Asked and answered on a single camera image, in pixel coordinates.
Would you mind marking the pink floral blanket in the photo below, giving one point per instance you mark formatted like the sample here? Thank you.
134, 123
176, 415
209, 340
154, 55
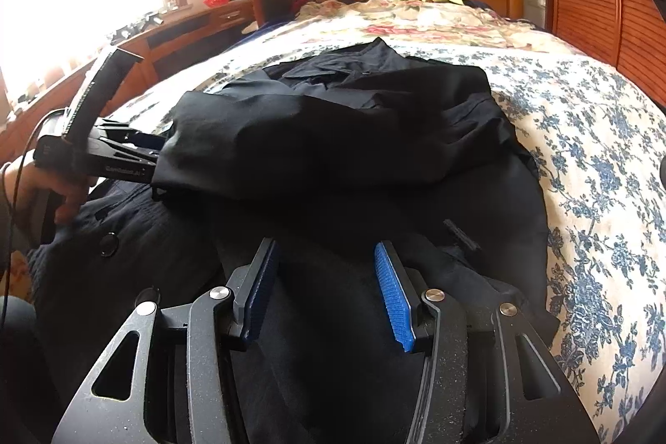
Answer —
416, 22

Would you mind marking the blue floral bedsheet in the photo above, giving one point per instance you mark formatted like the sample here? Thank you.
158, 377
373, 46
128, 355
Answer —
598, 163

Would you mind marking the person's left hand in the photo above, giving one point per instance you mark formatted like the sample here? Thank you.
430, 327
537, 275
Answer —
31, 178

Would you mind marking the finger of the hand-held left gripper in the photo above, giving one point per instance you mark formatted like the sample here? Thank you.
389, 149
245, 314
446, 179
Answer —
138, 143

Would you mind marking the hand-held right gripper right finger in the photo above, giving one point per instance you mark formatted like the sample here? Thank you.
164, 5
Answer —
395, 298

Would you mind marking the black buttoned coat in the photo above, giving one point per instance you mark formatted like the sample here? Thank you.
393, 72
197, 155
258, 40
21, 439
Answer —
338, 137

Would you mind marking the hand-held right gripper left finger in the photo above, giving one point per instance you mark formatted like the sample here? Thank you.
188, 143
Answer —
257, 293

